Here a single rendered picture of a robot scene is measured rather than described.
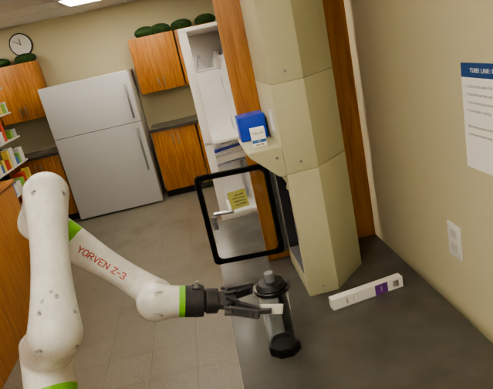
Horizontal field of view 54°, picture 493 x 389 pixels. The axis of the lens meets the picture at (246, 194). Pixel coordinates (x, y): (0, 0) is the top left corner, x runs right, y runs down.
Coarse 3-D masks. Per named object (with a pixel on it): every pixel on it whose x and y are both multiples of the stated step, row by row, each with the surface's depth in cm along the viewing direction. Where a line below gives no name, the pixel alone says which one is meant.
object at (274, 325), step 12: (264, 300) 140; (276, 300) 139; (288, 300) 142; (288, 312) 142; (276, 324) 142; (288, 324) 143; (276, 336) 143; (288, 336) 144; (276, 348) 145; (288, 348) 145
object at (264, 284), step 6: (270, 270) 142; (264, 276) 142; (270, 276) 141; (276, 276) 144; (258, 282) 143; (264, 282) 142; (270, 282) 141; (276, 282) 141; (282, 282) 141; (258, 288) 141; (264, 288) 140; (270, 288) 139; (276, 288) 139; (282, 288) 140
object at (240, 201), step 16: (240, 176) 193; (256, 176) 193; (208, 192) 195; (224, 192) 195; (240, 192) 195; (256, 192) 195; (208, 208) 197; (224, 208) 197; (240, 208) 197; (256, 208) 197; (224, 224) 199; (240, 224) 199; (256, 224) 199; (272, 224) 199; (224, 240) 201; (240, 240) 201; (256, 240) 201; (272, 240) 201; (224, 256) 204
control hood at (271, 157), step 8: (248, 144) 171; (272, 144) 163; (248, 152) 160; (256, 152) 158; (264, 152) 158; (272, 152) 158; (280, 152) 158; (256, 160) 158; (264, 160) 158; (272, 160) 159; (280, 160) 159; (272, 168) 160; (280, 168) 160; (280, 176) 161
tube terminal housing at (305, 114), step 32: (288, 96) 154; (320, 96) 161; (288, 128) 156; (320, 128) 162; (288, 160) 160; (320, 160) 162; (320, 192) 164; (320, 224) 168; (352, 224) 182; (320, 256) 171; (352, 256) 183; (320, 288) 175
